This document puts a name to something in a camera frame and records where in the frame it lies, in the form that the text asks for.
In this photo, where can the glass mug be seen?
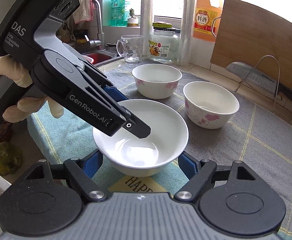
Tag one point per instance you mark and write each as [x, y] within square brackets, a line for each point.
[130, 47]

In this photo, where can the wooden cutting board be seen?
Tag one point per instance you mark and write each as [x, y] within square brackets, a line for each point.
[255, 36]

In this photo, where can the grey checked table mat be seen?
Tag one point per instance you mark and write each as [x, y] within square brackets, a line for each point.
[254, 135]

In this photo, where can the floral bowl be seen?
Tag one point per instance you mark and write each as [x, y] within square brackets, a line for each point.
[209, 105]
[156, 81]

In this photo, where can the glass jar yellow lid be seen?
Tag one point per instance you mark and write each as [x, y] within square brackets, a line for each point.
[163, 42]

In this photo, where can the red basin in sink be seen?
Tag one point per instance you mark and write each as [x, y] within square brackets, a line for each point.
[96, 58]

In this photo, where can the plain white bowl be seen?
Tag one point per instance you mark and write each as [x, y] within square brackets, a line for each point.
[145, 157]

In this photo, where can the orange cooking wine jug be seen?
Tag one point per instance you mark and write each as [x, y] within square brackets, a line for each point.
[205, 28]

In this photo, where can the kitchen knife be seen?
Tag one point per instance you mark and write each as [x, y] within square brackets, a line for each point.
[258, 79]

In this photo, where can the gloved hand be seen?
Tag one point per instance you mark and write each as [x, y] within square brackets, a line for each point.
[15, 71]

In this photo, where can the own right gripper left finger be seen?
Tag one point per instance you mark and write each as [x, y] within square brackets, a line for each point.
[79, 174]

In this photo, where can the metal faucet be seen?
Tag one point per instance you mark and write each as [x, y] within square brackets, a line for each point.
[99, 43]

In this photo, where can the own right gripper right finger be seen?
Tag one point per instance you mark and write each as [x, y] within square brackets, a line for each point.
[200, 175]

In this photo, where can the yellow plastic bag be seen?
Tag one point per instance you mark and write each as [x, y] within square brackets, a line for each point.
[11, 158]

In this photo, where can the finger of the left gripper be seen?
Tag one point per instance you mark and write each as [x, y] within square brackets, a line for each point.
[116, 94]
[80, 88]

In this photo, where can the pink cloth on faucet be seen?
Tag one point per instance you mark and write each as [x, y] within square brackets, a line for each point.
[84, 13]

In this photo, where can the wire rack stand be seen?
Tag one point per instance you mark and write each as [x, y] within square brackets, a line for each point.
[259, 90]

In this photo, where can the green dish soap bottle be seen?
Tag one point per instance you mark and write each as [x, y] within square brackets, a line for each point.
[119, 12]

